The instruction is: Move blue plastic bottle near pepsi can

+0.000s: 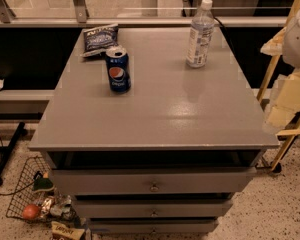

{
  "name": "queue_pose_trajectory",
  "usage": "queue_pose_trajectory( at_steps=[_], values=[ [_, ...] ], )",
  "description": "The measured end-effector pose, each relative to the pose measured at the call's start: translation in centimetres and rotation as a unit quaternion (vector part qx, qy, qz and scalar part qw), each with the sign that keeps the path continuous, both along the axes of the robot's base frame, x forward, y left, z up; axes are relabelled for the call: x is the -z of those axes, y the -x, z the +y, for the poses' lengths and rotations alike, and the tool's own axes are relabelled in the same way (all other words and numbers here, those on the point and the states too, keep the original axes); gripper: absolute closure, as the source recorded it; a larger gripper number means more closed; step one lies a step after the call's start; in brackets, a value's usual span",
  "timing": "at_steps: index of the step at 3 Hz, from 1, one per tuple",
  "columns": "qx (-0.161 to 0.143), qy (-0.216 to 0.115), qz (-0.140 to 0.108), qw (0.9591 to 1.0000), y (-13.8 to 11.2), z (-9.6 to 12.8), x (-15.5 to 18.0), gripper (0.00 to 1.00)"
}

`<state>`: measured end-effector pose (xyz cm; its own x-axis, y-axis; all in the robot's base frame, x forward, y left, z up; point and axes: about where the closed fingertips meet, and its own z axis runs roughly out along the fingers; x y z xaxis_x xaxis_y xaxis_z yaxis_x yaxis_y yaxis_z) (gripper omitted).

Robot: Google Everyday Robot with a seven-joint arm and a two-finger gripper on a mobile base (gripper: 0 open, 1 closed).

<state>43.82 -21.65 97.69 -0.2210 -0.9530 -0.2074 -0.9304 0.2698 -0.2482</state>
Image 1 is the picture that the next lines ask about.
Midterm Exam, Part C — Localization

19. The bottom grey drawer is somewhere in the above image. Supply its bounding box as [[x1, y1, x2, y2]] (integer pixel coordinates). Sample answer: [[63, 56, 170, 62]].
[[88, 219, 218, 234]]

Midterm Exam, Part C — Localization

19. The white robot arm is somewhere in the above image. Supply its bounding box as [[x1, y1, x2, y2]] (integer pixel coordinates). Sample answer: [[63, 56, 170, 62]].
[[260, 10, 300, 129]]

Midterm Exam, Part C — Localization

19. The black wire basket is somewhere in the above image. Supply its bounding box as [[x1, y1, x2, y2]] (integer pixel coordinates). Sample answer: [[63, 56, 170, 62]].
[[6, 157, 76, 223]]

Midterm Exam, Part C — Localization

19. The grey drawer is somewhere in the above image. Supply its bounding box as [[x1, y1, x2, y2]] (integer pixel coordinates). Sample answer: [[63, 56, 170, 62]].
[[73, 199, 233, 219], [88, 219, 218, 234], [50, 167, 256, 195]]

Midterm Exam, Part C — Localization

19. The crumpled silver wrapper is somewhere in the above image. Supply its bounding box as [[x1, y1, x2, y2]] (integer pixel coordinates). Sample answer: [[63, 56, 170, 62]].
[[41, 196, 71, 217]]

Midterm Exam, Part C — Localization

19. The blue pepsi can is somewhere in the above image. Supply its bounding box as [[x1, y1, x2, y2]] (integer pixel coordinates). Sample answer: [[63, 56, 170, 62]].
[[106, 46, 131, 93]]

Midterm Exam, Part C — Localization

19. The black cable behind table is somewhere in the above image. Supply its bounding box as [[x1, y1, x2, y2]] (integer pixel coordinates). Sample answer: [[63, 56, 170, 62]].
[[213, 16, 239, 62]]

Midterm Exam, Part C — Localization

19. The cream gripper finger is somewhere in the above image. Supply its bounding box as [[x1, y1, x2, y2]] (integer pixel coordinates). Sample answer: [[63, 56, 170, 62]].
[[260, 27, 286, 56], [265, 69, 300, 130]]

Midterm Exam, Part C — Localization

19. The clear blue-labelled plastic bottle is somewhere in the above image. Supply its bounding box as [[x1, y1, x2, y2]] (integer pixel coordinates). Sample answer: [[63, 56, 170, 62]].
[[186, 0, 215, 68]]

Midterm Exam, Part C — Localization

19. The grey drawer cabinet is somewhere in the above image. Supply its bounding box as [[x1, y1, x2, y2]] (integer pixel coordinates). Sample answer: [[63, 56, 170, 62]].
[[30, 28, 278, 222]]

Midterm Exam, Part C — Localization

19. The black metal stand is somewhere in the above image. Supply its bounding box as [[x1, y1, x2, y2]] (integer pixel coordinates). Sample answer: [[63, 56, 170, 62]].
[[0, 112, 42, 186]]

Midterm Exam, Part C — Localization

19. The green sponge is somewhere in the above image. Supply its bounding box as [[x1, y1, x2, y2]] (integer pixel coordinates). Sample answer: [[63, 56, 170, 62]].
[[33, 178, 54, 193]]

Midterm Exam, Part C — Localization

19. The orange fruit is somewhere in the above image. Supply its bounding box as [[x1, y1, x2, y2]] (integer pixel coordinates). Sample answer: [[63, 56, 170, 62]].
[[22, 204, 41, 220]]

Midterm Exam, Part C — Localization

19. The yellow snack bag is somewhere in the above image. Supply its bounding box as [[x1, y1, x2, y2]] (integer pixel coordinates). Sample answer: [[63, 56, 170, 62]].
[[50, 221, 85, 240]]

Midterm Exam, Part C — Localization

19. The middle grey drawer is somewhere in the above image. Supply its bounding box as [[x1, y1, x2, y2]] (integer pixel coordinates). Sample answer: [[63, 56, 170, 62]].
[[73, 199, 233, 219]]

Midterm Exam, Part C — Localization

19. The dark blue chip bag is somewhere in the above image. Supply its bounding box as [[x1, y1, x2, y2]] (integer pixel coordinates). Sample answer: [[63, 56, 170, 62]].
[[82, 24, 119, 58]]

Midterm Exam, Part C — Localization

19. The top grey drawer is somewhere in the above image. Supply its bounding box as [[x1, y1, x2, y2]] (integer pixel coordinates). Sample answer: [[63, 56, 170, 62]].
[[50, 167, 256, 195]]

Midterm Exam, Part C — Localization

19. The grey metal railing post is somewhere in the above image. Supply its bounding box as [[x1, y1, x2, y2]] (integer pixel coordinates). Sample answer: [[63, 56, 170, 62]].
[[73, 0, 89, 23]]

